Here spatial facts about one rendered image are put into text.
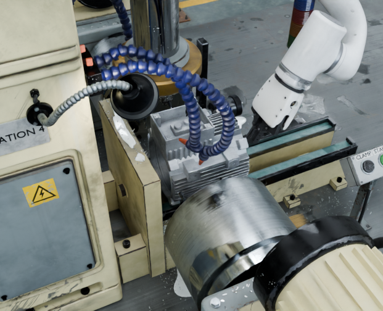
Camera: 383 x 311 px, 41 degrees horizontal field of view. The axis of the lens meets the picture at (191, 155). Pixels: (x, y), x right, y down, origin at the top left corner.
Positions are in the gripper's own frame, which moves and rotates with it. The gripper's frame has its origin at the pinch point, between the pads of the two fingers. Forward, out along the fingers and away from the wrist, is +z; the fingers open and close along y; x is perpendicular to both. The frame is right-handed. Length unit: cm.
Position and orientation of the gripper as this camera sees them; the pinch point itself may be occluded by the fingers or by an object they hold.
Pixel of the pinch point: (254, 135)
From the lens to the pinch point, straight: 123.4
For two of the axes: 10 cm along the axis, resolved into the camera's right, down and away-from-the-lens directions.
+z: -4.6, 7.6, 4.6
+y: -4.2, -6.4, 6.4
